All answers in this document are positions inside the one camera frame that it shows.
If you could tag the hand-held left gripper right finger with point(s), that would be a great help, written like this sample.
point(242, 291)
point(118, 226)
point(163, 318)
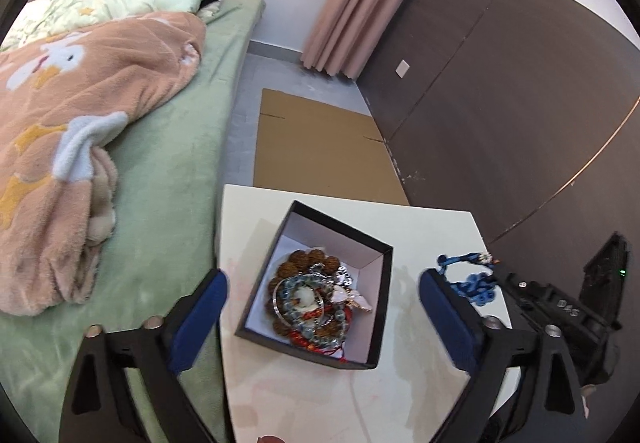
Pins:
point(450, 323)

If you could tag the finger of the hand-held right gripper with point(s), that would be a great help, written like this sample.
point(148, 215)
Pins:
point(515, 285)

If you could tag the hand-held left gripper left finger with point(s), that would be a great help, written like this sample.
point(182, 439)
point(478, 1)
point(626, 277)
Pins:
point(200, 318)

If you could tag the silver bangle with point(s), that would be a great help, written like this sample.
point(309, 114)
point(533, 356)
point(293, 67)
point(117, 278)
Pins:
point(275, 298)

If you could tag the pink white pendant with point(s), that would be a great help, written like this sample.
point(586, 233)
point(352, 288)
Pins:
point(357, 300)

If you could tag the white round charm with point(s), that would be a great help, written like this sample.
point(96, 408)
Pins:
point(305, 297)

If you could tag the black jewelry box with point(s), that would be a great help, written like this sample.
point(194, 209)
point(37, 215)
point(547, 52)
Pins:
point(320, 235)

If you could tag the bed with green sheet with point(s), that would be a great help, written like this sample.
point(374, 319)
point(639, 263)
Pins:
point(165, 203)

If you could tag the dark brown wardrobe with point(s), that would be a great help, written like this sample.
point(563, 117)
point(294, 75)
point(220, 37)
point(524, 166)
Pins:
point(500, 98)

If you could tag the flat cardboard sheet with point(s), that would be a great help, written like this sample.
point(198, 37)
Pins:
point(320, 148)

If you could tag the peach floral blanket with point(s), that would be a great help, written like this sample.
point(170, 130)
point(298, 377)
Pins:
point(75, 98)

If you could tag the white wall switch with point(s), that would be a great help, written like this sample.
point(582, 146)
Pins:
point(403, 67)

